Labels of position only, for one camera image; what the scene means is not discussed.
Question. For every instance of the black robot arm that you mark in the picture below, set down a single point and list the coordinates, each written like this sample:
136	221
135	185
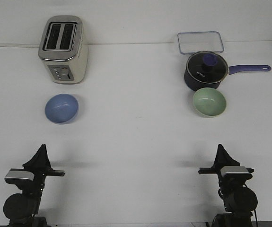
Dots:
22	208
240	202

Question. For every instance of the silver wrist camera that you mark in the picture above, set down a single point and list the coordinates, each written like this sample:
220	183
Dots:
15	177
230	171

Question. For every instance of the dark blue saucepan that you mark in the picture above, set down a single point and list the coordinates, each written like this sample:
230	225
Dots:
200	79

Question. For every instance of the blue bowl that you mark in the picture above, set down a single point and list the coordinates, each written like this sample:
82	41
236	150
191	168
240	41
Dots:
61	108

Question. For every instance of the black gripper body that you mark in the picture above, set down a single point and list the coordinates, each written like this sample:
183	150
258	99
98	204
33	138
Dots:
35	187
227	184

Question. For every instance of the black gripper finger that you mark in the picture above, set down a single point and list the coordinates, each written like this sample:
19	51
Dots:
217	158
38	161
47	161
225	159

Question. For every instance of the glass pot lid blue knob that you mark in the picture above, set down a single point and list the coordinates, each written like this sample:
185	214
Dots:
206	61

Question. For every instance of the green bowl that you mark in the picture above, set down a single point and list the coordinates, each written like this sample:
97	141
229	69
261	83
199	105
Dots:
209	102

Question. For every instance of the cream and steel toaster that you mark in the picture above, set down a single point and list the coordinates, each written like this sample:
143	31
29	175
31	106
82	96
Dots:
63	49

